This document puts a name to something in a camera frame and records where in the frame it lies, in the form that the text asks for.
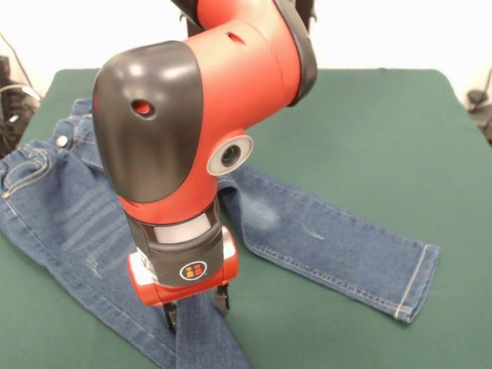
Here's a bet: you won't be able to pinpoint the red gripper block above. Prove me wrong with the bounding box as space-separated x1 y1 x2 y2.
127 227 239 332

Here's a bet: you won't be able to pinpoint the blue denim jeans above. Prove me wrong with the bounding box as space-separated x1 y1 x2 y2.
0 98 440 369

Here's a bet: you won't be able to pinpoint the dark green table cloth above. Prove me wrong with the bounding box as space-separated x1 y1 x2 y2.
0 68 492 369

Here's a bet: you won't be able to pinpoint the black wheeled chair base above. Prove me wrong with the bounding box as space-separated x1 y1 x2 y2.
466 88 492 145
0 55 43 159

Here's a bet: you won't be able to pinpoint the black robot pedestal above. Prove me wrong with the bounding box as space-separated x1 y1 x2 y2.
179 0 317 35

